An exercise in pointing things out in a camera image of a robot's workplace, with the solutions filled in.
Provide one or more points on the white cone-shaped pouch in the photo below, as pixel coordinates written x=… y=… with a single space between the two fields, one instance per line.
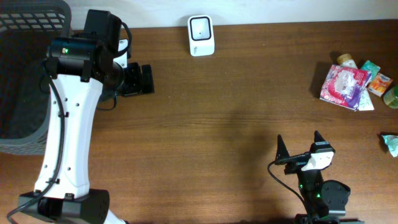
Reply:
x=365 y=103

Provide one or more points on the red purple snack bag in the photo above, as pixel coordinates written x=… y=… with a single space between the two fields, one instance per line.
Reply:
x=343 y=86

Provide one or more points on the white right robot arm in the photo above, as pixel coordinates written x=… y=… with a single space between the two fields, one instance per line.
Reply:
x=324 y=200

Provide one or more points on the teal small tissue pack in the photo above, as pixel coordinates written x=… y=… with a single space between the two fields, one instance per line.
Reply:
x=371 y=67

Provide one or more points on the grey plastic mesh basket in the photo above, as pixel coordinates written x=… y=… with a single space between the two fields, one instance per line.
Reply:
x=27 y=30

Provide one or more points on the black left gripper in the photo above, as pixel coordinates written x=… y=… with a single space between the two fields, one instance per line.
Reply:
x=135 y=84

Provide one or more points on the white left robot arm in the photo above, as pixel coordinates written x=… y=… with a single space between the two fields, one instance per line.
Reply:
x=82 y=72

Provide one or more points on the mint green wipes pack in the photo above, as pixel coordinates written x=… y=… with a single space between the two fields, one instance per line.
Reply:
x=391 y=141

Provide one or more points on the green lid jar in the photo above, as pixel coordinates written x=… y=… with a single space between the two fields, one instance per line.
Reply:
x=390 y=98

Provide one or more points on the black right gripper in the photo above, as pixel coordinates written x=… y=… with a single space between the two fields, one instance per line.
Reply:
x=293 y=167

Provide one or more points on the orange tissue pack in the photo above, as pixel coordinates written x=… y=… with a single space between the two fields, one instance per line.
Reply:
x=379 y=84

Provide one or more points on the white barcode scanner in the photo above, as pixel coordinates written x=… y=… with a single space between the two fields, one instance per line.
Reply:
x=201 y=35

